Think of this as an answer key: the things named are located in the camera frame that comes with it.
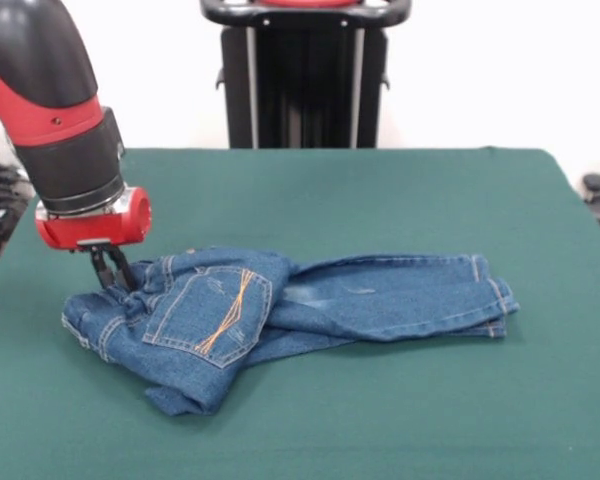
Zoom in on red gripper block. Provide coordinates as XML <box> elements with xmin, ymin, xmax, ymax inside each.
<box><xmin>33</xmin><ymin>186</ymin><xmax>154</xmax><ymax>291</ymax></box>

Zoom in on blue denim jeans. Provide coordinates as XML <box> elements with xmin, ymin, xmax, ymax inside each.
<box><xmin>61</xmin><ymin>244</ymin><xmax>521</xmax><ymax>417</ymax></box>

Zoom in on dark green table cloth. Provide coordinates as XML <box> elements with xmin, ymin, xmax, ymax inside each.
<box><xmin>0</xmin><ymin>146</ymin><xmax>600</xmax><ymax>480</ymax></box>

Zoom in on black cable bundle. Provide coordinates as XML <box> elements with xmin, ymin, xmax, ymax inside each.
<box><xmin>0</xmin><ymin>164</ymin><xmax>36</xmax><ymax>261</ymax></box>

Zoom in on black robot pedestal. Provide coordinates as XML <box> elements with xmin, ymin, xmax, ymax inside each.
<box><xmin>199</xmin><ymin>0</ymin><xmax>412</xmax><ymax>150</ymax></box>

